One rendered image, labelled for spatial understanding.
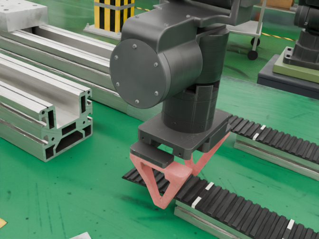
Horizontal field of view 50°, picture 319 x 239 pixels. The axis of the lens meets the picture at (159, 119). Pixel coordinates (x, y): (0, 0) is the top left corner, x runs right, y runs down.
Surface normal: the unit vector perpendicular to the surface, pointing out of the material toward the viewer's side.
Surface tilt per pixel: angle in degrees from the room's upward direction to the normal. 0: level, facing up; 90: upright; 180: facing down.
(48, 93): 90
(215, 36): 90
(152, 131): 1
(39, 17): 90
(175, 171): 1
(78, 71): 90
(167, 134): 1
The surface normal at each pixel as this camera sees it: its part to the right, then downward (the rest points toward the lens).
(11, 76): -0.55, 0.37
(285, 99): 0.08, -0.87
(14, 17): 0.83, 0.33
